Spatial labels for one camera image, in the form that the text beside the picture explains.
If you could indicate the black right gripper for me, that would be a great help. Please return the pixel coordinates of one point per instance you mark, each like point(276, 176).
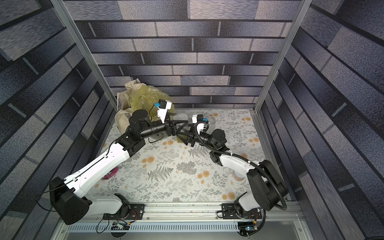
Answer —
point(195, 132)

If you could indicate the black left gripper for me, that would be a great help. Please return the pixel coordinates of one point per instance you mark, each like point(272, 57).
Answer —
point(172, 130)

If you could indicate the clear ribbed glass jar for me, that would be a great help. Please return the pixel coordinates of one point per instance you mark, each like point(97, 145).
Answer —
point(211, 121)

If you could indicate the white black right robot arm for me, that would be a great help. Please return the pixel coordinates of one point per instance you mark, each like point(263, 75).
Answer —
point(267, 187)

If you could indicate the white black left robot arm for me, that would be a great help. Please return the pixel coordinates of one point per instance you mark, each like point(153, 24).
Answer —
point(69, 196)

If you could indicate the purple plastic package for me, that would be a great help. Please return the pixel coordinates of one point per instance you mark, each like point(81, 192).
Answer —
point(111, 173)

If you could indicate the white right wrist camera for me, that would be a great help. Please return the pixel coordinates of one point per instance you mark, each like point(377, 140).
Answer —
point(201, 123)

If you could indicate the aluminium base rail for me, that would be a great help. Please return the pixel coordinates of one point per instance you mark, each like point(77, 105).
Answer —
point(176, 218)

